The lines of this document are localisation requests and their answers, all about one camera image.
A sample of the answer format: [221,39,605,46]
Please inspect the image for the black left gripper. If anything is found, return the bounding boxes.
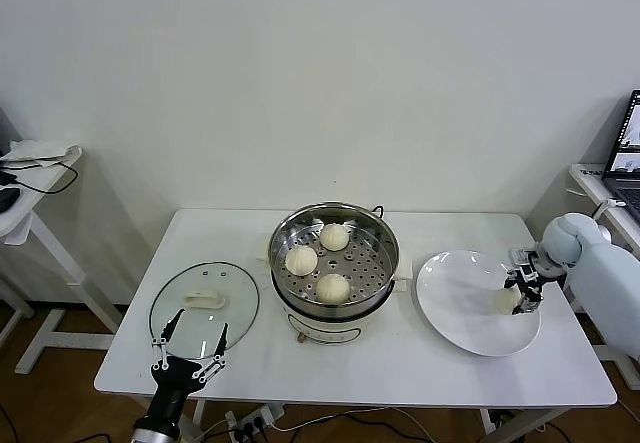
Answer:
[148,308,230,420]

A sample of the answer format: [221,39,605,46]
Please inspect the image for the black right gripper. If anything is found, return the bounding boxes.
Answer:
[503,251,554,316]

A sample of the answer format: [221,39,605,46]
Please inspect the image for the white steamed baozi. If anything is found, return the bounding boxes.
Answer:
[492,286,524,316]
[316,272,351,306]
[285,246,319,277]
[318,222,350,253]

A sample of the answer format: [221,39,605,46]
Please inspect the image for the round glass lid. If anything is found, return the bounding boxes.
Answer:
[148,261,261,362]

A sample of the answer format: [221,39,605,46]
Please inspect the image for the stainless steel steamer basket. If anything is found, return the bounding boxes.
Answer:
[254,202,415,317]

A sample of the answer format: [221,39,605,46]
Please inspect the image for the white table leg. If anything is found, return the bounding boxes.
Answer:
[179,398,207,443]
[478,405,566,443]

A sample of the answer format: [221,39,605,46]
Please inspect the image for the white round plate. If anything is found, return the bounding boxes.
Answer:
[414,249,542,358]

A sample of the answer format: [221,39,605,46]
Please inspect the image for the white power strip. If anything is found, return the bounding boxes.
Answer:
[223,402,286,439]

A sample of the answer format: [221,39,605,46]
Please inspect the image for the white electric cooker base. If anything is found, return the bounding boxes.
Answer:
[272,277,410,347]

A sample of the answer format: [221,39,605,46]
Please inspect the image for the white printed box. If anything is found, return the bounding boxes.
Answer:
[571,162,609,180]

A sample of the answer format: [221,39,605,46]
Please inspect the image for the open black laptop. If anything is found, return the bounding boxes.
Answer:
[602,89,640,224]

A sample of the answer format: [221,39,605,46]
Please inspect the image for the white side table with cloth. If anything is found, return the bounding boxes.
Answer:
[0,145,126,375]

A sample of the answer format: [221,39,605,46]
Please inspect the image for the crumpled white cloth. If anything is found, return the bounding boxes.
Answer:
[0,138,84,169]

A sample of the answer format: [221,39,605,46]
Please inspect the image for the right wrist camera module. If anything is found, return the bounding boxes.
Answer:
[508,246,539,267]

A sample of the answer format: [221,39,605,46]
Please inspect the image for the white laptop charging cable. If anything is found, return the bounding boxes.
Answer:
[592,197,626,224]

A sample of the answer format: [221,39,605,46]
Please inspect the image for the black cable with plug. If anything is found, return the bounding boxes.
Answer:
[0,160,80,194]

